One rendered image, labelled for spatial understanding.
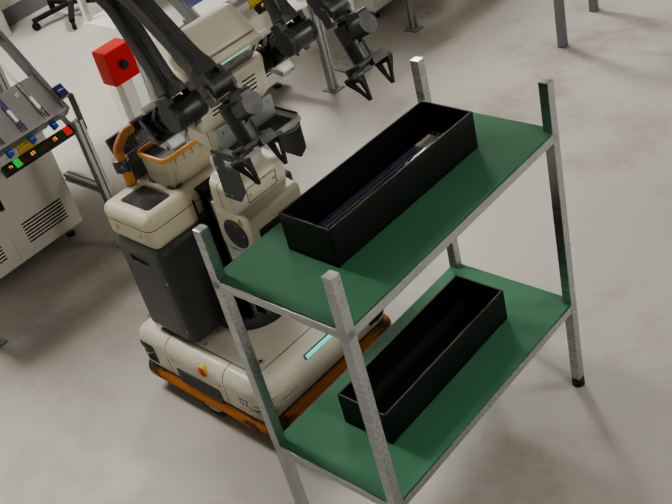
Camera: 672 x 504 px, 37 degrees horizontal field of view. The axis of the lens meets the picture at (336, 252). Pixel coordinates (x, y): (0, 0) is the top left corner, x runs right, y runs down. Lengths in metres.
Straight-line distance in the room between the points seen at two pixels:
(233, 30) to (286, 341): 1.07
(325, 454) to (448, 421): 0.35
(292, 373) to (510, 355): 0.72
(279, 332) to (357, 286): 1.04
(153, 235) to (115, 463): 0.86
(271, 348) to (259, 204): 0.53
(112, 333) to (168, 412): 0.59
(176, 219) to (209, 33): 0.68
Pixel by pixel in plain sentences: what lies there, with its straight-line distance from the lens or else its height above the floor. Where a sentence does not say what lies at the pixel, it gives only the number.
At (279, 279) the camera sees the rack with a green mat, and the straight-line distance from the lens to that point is 2.40.
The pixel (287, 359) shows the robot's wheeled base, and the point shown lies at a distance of 3.21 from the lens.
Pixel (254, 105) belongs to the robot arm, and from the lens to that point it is 2.38.
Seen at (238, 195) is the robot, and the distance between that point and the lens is 2.84.
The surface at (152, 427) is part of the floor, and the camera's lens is 3.59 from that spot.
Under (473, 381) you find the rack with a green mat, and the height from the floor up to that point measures 0.35.
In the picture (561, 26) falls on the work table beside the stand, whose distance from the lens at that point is 5.22.
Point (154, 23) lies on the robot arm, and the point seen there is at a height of 1.50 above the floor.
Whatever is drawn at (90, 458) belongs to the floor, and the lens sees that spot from 3.60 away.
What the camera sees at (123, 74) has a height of 0.66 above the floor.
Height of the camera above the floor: 2.35
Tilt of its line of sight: 35 degrees down
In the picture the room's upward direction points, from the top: 16 degrees counter-clockwise
